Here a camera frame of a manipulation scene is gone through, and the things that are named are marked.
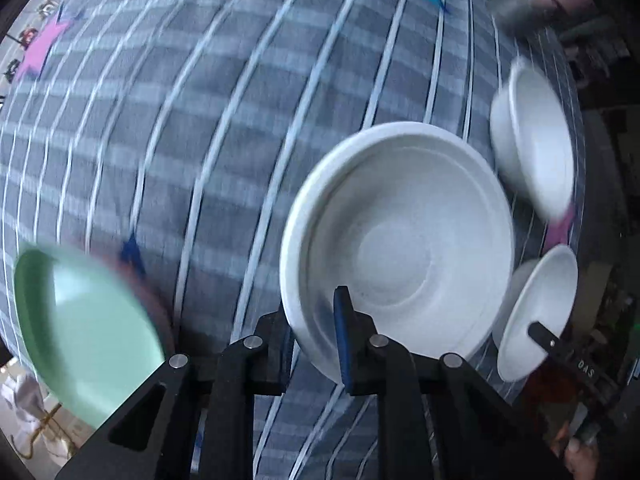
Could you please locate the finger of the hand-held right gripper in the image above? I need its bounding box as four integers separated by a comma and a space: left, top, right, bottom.
527, 322, 616, 401

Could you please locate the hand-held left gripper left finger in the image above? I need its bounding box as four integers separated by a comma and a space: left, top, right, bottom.
55, 310, 296, 480

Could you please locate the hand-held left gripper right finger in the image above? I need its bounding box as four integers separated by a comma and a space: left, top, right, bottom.
334, 286, 571, 480

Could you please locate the white paper bowl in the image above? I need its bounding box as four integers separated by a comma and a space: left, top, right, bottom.
492, 245, 580, 382
489, 57, 576, 221
280, 121, 516, 386

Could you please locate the light green plate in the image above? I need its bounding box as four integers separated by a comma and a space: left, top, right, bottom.
14, 247, 168, 431

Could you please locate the person's right hand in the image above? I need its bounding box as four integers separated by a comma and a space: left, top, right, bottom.
564, 437, 601, 480

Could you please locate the red plastic stool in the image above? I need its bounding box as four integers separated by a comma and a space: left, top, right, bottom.
522, 372, 578, 443

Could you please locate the white bag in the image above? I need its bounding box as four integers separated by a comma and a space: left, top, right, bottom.
0, 375, 51, 443

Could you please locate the grey checked star tablecloth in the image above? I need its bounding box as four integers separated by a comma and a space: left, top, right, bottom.
0, 0, 586, 480

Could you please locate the grey and pink metal canister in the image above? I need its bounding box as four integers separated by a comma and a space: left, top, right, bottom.
487, 0, 561, 36

